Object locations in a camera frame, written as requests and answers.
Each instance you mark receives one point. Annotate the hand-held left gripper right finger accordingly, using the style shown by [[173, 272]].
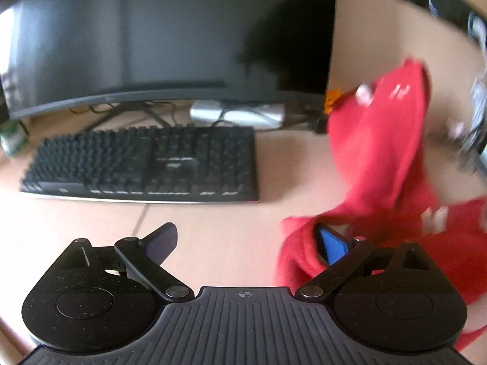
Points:
[[333, 248]]

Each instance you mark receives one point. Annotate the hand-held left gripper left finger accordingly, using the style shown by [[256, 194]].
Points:
[[164, 237]]

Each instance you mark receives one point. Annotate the red garment with white print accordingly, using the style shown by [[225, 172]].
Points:
[[374, 152]]

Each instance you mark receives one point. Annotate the black keyboard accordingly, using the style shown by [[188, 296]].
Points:
[[144, 163]]

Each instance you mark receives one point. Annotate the black monitor stand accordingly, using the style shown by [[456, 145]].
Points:
[[152, 114]]

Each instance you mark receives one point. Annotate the orange object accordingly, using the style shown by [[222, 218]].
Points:
[[331, 99]]

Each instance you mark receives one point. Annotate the silver device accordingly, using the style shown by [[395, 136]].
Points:
[[247, 114]]

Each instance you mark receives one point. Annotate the green object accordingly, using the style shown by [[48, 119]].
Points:
[[11, 140]]

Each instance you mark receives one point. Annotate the black curved monitor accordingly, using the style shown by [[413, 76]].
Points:
[[171, 30]]

